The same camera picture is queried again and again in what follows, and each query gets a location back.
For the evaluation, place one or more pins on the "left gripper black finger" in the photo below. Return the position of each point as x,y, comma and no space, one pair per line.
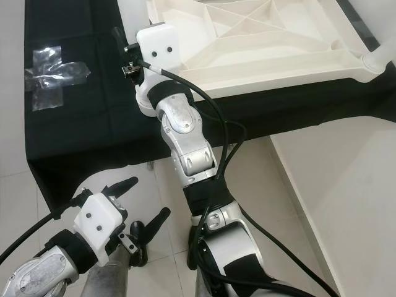
120,185
154,224

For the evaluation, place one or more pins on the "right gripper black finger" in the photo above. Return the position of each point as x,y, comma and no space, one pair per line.
119,40

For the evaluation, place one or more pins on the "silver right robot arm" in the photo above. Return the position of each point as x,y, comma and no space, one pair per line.
182,133

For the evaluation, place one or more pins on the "clear tape patch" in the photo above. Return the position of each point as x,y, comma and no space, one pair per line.
46,77

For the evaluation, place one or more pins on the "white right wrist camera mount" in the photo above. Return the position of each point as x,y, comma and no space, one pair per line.
161,43

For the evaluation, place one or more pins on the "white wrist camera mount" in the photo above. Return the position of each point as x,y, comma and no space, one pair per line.
161,43
99,223

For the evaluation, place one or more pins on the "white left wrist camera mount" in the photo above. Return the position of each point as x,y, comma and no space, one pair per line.
99,223

